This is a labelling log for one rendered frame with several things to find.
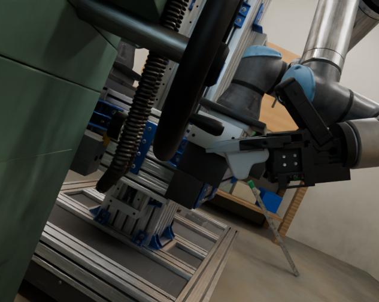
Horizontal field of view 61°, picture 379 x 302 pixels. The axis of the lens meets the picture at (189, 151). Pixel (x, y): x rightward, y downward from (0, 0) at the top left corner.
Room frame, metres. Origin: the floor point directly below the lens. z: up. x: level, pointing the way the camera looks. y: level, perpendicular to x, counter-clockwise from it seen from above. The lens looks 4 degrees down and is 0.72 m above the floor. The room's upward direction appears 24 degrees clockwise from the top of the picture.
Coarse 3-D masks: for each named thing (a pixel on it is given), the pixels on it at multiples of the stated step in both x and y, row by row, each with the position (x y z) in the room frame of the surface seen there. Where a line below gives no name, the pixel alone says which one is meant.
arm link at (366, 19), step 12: (360, 0) 0.78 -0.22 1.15; (372, 0) 0.76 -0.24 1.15; (360, 12) 0.81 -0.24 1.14; (372, 12) 0.78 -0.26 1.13; (360, 24) 0.82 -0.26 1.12; (372, 24) 0.82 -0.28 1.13; (360, 36) 0.85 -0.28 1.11; (348, 48) 0.89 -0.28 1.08; (300, 60) 1.01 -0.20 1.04; (276, 96) 1.07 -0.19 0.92
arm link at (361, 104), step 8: (360, 96) 0.57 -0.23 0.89; (352, 104) 0.55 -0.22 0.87; (360, 104) 0.56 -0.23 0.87; (368, 104) 0.56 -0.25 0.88; (376, 104) 0.57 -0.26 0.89; (352, 112) 0.56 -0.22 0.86; (360, 112) 0.56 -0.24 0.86; (368, 112) 0.56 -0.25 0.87; (376, 112) 0.55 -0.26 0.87; (344, 120) 0.56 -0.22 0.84
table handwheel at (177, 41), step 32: (96, 0) 0.42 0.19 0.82; (224, 0) 0.29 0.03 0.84; (128, 32) 0.42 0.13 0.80; (160, 32) 0.42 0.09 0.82; (192, 32) 0.30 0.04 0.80; (224, 32) 0.30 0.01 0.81; (192, 64) 0.30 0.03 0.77; (192, 96) 0.31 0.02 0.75; (160, 128) 0.34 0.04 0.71; (160, 160) 0.41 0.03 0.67
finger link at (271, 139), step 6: (258, 138) 0.46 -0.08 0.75; (264, 138) 0.46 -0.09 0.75; (270, 138) 0.45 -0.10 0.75; (276, 138) 0.45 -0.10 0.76; (282, 138) 0.46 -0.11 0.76; (288, 138) 0.46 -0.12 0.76; (294, 138) 0.48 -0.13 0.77; (240, 144) 0.47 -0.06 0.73; (246, 144) 0.47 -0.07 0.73; (252, 144) 0.46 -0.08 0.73; (258, 144) 0.46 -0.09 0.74; (264, 144) 0.46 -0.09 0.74; (270, 144) 0.45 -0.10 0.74; (276, 144) 0.45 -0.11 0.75; (282, 144) 0.46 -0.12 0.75; (240, 150) 0.47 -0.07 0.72
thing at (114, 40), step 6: (66, 0) 0.40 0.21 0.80; (72, 0) 0.40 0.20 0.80; (78, 0) 0.42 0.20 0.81; (72, 6) 0.42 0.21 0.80; (90, 24) 0.49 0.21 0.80; (96, 30) 0.52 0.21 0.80; (102, 30) 0.53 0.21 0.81; (102, 36) 0.55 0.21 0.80; (108, 36) 0.56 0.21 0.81; (114, 36) 0.59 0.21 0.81; (108, 42) 0.59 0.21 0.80; (114, 42) 0.61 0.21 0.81
